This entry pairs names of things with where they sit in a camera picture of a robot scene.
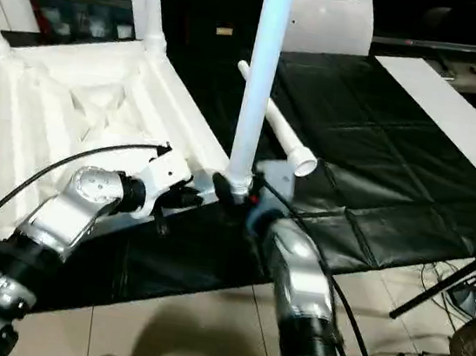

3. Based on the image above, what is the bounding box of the black padded work mat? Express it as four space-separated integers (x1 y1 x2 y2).
0 5 476 356

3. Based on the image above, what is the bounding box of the small white jar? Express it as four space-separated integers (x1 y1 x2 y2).
50 15 70 36
114 23 133 41

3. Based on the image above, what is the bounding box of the white jar with blue print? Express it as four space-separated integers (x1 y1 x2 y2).
85 19 105 40

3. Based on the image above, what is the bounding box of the black metal bar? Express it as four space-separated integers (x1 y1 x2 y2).
388 245 476 331

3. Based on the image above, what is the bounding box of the white flat board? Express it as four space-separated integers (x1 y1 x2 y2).
358 52 476 206

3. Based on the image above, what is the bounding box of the red bottle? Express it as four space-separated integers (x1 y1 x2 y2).
32 6 53 35

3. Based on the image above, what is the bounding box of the black power adapter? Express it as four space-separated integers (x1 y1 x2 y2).
446 283 476 318

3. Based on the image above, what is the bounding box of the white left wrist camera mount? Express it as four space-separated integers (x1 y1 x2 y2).
129 141 198 225

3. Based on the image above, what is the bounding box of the black left wrist camera cable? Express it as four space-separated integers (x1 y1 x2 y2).
0 118 172 293

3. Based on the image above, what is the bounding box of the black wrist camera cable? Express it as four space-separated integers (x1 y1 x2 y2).
0 118 172 293
235 175 400 356

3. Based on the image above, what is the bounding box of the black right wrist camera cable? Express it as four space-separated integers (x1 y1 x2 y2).
235 175 400 356

